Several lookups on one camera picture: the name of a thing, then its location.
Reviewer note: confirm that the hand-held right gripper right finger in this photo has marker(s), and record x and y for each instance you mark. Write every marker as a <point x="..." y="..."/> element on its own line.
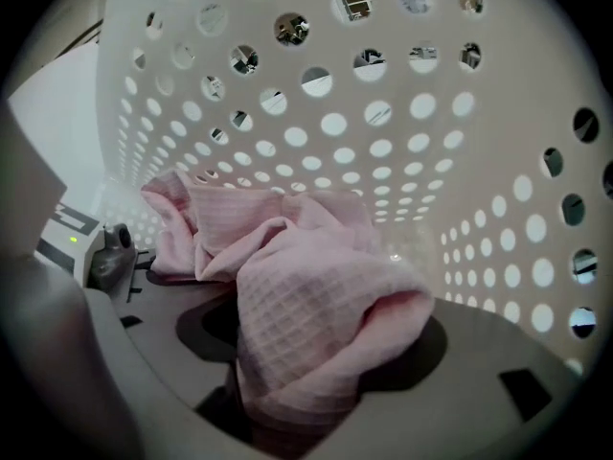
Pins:
<point x="483" y="400"/>

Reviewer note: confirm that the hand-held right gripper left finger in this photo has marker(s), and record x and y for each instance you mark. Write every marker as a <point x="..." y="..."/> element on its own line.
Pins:
<point x="158" y="333"/>

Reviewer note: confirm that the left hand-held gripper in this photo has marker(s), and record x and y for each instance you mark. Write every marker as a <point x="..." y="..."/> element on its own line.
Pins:
<point x="103" y="261"/>

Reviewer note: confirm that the pink clothes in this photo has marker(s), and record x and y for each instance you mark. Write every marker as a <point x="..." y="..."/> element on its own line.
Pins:
<point x="306" y="295"/>

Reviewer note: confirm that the white translucent plastic bin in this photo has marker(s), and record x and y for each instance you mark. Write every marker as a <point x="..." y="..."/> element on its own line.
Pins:
<point x="503" y="127"/>

